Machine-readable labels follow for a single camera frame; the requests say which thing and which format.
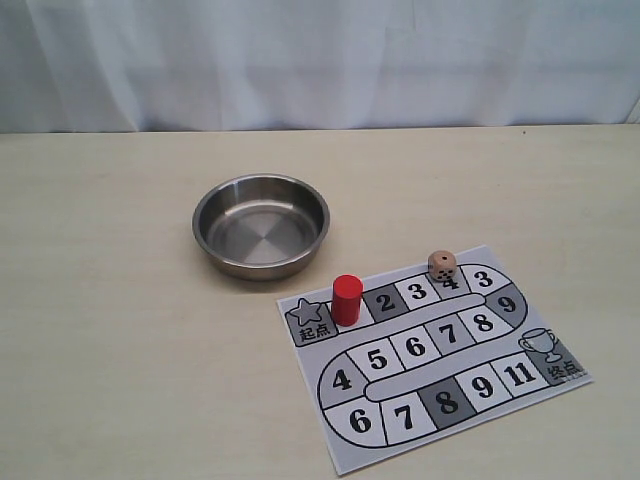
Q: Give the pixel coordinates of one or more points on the round stainless steel bowl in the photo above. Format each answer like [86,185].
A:
[261,227]

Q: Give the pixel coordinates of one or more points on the red cylinder game piece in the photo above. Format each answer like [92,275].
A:
[347,293]

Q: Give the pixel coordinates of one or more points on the beige wooden die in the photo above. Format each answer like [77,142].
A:
[442,265]

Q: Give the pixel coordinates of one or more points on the white backdrop curtain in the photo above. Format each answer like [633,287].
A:
[130,66]

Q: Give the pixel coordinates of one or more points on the paper game board sheet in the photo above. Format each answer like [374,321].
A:
[425,359]

